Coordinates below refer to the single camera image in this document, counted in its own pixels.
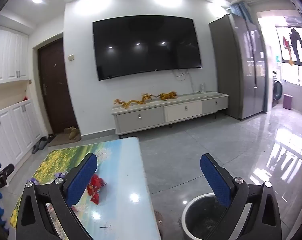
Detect white grey television cabinet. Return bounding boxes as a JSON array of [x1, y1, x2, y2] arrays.
[[111, 92, 229, 138]]

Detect large black wall television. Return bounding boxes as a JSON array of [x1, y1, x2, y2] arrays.
[[93, 15, 203, 81]]

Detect grey double door refrigerator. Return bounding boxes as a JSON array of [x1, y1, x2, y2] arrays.
[[209, 14, 267, 120]]

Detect short golden dragon figurine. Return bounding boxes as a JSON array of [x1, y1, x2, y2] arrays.
[[157, 91, 178, 101]]

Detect white television cable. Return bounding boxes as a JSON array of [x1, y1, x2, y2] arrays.
[[173, 69, 199, 93]]

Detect grey washing machine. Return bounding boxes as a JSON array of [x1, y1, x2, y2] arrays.
[[272, 71, 284, 107]]

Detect dark brown entrance door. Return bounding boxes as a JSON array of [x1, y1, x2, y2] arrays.
[[38, 40, 79, 140]]

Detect white round trash bin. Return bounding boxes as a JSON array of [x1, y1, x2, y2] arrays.
[[182, 193, 244, 240]]

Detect purple stool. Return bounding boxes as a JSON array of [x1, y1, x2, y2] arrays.
[[283, 94, 293, 110]]

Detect landscape print table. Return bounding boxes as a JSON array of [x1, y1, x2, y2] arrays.
[[10, 137, 161, 240]]

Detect white wall cabinet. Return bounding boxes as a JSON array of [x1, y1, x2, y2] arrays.
[[0, 24, 30, 85]]

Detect white shoe cabinet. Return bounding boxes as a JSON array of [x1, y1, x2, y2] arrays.
[[0, 99, 43, 171]]

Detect brown doormat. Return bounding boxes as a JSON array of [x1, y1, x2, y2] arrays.
[[47, 134, 82, 147]]

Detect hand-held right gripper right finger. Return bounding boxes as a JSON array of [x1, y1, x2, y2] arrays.
[[200, 153, 282, 240]]

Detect person's left hand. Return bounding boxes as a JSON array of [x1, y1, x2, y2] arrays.
[[0, 191, 10, 233]]

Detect blue curtain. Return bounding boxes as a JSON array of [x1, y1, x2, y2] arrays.
[[229, 1, 252, 23]]

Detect long golden dragon figurine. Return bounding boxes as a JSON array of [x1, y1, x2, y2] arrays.
[[113, 94, 158, 109]]

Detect dark hanging pants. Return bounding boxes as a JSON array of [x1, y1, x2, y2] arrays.
[[289, 28, 302, 63]]

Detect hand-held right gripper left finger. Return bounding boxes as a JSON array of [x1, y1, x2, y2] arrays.
[[15, 153, 98, 240]]

